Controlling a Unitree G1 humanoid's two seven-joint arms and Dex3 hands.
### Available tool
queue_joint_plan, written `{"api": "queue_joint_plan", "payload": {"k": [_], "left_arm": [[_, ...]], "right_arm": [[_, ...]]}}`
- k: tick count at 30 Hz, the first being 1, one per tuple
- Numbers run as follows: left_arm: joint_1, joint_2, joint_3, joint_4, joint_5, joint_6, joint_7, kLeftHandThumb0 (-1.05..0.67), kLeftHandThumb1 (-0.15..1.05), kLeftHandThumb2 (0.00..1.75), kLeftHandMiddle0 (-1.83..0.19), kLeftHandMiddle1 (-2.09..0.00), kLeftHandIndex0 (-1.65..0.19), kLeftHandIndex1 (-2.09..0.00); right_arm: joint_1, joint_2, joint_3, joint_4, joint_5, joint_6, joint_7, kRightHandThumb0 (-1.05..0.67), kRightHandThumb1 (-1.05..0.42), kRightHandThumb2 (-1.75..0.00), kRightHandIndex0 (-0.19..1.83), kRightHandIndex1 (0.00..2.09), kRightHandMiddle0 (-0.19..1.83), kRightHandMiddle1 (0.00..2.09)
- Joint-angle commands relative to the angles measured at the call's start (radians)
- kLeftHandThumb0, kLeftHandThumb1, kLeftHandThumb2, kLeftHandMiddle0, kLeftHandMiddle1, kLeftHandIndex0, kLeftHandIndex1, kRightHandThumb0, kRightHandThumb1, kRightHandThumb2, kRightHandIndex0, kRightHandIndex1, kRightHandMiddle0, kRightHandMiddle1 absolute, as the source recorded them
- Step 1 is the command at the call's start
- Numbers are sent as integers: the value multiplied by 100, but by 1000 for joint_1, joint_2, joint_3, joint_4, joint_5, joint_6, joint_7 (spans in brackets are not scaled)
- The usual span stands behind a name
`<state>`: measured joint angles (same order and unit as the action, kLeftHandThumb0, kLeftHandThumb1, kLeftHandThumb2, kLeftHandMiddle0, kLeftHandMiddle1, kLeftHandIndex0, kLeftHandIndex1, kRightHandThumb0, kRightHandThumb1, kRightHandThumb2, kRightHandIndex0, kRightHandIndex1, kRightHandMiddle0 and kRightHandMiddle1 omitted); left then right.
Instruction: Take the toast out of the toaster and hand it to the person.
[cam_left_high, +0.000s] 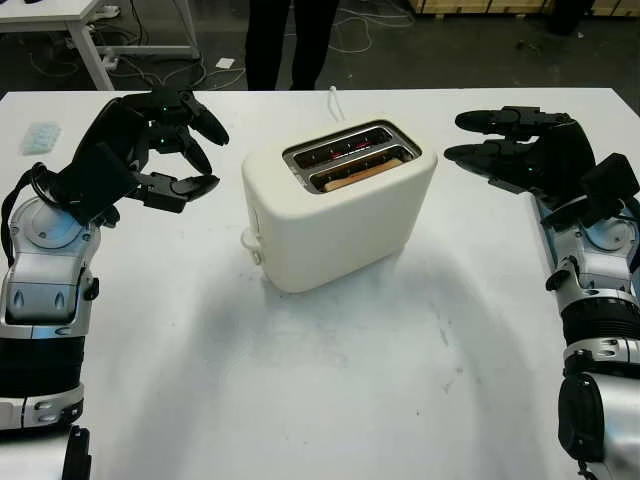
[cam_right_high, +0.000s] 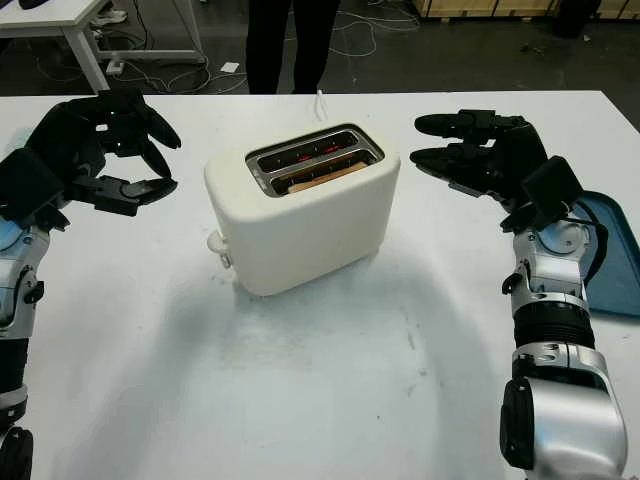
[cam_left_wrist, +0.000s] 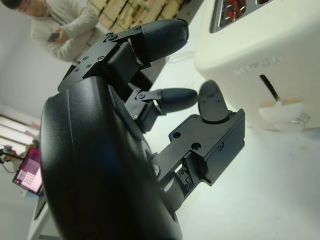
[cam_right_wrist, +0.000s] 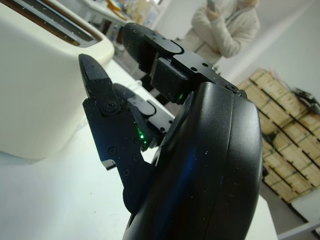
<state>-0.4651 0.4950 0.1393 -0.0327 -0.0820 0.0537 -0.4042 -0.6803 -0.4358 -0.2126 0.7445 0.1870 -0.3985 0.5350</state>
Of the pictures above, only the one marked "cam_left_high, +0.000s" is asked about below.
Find person's dark legs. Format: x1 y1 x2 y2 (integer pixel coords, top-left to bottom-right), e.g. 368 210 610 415
244 0 341 92

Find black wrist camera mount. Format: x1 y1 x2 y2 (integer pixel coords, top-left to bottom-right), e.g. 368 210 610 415
49 142 136 226
584 153 640 229

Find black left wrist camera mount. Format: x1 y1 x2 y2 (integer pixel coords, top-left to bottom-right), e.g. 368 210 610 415
49 142 136 226

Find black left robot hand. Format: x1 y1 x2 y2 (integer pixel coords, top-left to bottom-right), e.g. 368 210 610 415
74 88 231 215

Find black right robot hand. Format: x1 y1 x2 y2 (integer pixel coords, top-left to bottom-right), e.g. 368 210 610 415
442 104 602 197

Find white floor cable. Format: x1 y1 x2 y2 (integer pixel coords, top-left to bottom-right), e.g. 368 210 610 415
329 9 416 56

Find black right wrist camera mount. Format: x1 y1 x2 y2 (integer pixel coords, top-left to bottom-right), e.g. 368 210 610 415
584 153 640 229

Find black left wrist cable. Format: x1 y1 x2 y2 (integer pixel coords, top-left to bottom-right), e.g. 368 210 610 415
0 162 56 261

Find cream white toaster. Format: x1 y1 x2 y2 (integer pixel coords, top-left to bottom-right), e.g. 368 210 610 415
241 118 439 295

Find slice of toast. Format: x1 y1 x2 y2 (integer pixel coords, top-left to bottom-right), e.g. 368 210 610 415
322 157 405 194

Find white desk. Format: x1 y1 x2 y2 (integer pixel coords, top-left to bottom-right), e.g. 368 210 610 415
0 0 199 91

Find light blue ice tray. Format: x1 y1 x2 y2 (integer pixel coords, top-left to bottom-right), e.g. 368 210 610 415
19 122 64 156

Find white toaster power cable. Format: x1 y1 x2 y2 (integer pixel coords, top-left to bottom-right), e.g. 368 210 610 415
327 85 346 124

